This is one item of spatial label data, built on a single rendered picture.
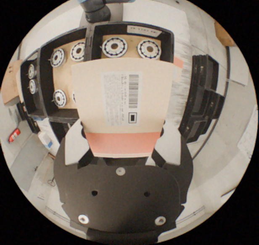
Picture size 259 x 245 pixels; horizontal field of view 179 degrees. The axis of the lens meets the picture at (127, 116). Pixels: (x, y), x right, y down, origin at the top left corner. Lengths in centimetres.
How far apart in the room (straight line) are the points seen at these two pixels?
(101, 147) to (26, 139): 335
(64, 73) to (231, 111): 320
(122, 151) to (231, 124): 293
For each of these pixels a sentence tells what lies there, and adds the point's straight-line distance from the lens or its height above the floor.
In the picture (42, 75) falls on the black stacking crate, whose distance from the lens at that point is 52.
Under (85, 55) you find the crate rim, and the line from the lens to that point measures 32.
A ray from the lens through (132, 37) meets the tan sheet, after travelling 42.
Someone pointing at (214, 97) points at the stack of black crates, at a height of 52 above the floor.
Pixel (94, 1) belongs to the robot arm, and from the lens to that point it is 50.
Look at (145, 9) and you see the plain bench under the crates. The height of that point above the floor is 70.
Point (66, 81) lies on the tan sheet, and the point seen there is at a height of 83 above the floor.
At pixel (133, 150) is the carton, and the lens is 15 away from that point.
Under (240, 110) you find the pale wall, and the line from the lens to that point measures 288.
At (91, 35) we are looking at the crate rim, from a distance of 34.
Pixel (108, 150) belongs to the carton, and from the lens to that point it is 15.
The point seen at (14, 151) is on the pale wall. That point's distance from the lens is 335.
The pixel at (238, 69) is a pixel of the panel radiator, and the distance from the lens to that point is 294.
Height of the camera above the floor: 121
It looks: 61 degrees down
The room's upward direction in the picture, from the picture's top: 176 degrees clockwise
